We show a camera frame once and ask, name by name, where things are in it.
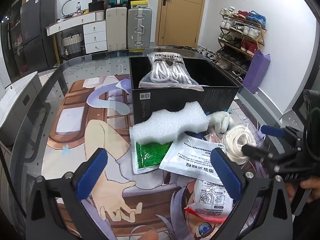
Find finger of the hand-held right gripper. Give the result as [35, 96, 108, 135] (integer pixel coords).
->
[241, 144, 295, 172]
[261, 124, 303, 143]

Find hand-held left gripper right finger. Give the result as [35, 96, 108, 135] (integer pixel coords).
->
[210, 147, 293, 240]

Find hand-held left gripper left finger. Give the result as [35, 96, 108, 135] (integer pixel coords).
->
[26, 147, 109, 240]

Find coil of white rope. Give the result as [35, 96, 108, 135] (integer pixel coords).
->
[220, 126, 258, 165]

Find white packet with red zip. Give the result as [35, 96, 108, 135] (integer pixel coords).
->
[184, 179, 237, 224]

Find white printed foil pouch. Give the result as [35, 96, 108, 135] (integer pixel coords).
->
[159, 132, 227, 185]

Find white and blue plush toy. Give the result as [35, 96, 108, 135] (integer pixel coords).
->
[206, 111, 235, 134]

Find green gel pack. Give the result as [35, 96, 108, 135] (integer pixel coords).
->
[129, 127, 175, 174]

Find white foam block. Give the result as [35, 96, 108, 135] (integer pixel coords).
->
[132, 102, 210, 147]

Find black cardboard box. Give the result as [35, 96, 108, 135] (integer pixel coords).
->
[129, 55, 240, 132]

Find bag of white shoelaces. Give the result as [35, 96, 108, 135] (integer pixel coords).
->
[139, 52, 210, 92]

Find person's right hand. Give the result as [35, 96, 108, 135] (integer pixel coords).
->
[286, 176, 320, 203]

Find person's left hand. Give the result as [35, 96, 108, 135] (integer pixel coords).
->
[136, 231, 159, 240]

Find printed cartoon desk mat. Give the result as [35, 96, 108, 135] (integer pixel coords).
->
[41, 76, 283, 240]

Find purple bag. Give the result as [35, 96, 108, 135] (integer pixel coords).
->
[242, 49, 272, 94]

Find wooden shoe rack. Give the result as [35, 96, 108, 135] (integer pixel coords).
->
[216, 7, 268, 78]

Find black and white sneakers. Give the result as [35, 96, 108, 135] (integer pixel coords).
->
[199, 46, 218, 60]

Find grey low cabinet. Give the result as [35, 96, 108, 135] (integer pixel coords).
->
[0, 71, 43, 147]

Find collection of shoes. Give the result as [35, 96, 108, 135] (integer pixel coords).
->
[217, 6, 267, 77]

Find black white striped rug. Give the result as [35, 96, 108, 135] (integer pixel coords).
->
[37, 69, 60, 77]

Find dark sandals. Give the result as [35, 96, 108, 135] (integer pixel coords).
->
[172, 45, 198, 52]

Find wicker basket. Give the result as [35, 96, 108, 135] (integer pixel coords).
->
[62, 31, 84, 54]

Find white desk with drawers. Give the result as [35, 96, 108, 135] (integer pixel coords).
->
[46, 11, 108, 54]

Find wooden door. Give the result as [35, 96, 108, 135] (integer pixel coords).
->
[155, 0, 208, 48]

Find beige suitcase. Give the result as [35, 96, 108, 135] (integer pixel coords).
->
[105, 6, 128, 52]

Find silver suitcase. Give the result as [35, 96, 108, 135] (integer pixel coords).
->
[127, 7, 153, 49]

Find dark glass display cabinet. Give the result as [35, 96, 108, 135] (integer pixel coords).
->
[0, 0, 25, 83]

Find black refrigerator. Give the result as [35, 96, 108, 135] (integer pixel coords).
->
[20, 0, 59, 68]

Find black fabric bag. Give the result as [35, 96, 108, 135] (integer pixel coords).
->
[88, 2, 105, 12]

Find grey oval tube frame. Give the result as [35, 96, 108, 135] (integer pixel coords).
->
[61, 0, 93, 15]

